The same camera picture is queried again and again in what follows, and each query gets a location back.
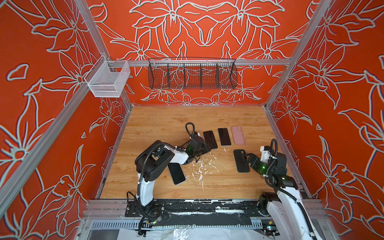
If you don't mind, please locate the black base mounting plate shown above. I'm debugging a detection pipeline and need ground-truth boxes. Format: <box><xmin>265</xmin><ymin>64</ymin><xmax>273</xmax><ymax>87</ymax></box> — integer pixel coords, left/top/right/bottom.
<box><xmin>144</xmin><ymin>199</ymin><xmax>275</xmax><ymax>225</ymax></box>

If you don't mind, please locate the pink clear phone case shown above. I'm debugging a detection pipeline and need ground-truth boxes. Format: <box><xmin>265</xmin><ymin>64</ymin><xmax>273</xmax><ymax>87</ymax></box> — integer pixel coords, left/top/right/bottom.
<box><xmin>231</xmin><ymin>126</ymin><xmax>245</xmax><ymax>145</ymax></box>

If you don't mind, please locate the black wire basket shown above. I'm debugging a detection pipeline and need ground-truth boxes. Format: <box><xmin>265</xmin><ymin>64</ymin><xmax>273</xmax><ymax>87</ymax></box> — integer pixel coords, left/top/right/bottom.
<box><xmin>148</xmin><ymin>57</ymin><xmax>238</xmax><ymax>90</ymax></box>

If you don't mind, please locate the clear plastic bin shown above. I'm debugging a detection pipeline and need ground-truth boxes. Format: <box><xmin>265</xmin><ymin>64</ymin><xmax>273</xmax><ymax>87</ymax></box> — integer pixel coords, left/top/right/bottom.
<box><xmin>85</xmin><ymin>56</ymin><xmax>131</xmax><ymax>98</ymax></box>

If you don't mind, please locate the black phone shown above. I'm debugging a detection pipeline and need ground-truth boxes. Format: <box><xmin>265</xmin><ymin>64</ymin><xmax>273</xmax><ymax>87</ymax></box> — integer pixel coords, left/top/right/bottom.
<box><xmin>203</xmin><ymin>131</ymin><xmax>218</xmax><ymax>150</ymax></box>
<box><xmin>168</xmin><ymin>163</ymin><xmax>186</xmax><ymax>185</ymax></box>

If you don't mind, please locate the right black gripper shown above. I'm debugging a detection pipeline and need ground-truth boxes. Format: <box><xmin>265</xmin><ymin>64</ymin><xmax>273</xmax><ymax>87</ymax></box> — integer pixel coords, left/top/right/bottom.
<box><xmin>242</xmin><ymin>153</ymin><xmax>277</xmax><ymax>179</ymax></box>

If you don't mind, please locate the small green circuit board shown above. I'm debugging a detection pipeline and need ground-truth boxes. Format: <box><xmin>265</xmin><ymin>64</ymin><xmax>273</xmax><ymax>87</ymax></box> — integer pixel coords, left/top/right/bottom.
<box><xmin>263</xmin><ymin>221</ymin><xmax>278</xmax><ymax>236</ymax></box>

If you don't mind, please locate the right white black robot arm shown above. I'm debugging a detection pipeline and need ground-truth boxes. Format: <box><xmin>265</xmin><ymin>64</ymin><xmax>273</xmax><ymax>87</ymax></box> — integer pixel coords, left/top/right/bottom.
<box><xmin>237</xmin><ymin>150</ymin><xmax>322</xmax><ymax>240</ymax></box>

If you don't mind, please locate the black phone case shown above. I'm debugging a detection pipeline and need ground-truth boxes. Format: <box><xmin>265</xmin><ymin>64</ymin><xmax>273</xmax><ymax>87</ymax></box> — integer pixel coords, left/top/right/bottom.
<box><xmin>234</xmin><ymin>150</ymin><xmax>250</xmax><ymax>173</ymax></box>

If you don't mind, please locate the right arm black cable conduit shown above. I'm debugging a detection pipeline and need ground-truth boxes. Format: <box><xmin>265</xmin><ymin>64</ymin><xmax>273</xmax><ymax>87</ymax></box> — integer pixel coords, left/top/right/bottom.
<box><xmin>264</xmin><ymin>138</ymin><xmax>319</xmax><ymax>240</ymax></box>

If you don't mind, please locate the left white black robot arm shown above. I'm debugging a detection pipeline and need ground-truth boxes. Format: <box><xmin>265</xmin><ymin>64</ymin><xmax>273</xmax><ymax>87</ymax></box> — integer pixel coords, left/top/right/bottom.
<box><xmin>135</xmin><ymin>136</ymin><xmax>211</xmax><ymax>207</ymax></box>

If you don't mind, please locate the white perforated cable duct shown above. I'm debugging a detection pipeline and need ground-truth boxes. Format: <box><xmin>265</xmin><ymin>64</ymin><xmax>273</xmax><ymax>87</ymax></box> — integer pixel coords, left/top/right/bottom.
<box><xmin>89</xmin><ymin>219</ymin><xmax>263</xmax><ymax>231</ymax></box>

